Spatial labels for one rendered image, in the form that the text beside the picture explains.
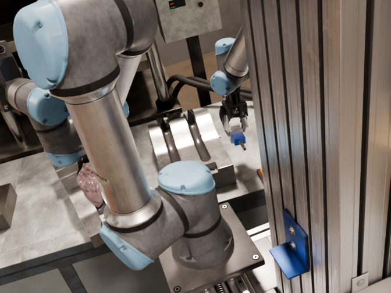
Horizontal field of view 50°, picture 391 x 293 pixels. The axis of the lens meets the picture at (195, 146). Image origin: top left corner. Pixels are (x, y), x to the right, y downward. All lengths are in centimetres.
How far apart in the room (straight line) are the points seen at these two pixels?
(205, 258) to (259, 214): 73
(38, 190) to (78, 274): 40
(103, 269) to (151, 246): 89
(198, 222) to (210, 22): 144
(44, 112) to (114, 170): 25
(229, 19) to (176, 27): 267
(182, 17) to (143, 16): 149
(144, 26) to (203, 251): 52
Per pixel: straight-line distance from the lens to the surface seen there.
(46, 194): 185
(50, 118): 93
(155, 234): 83
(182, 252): 99
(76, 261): 168
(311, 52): 50
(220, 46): 139
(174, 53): 471
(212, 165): 155
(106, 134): 70
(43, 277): 174
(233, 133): 158
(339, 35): 44
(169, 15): 215
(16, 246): 168
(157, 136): 171
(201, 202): 89
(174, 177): 89
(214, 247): 98
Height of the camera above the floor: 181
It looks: 34 degrees down
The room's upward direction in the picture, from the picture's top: 13 degrees counter-clockwise
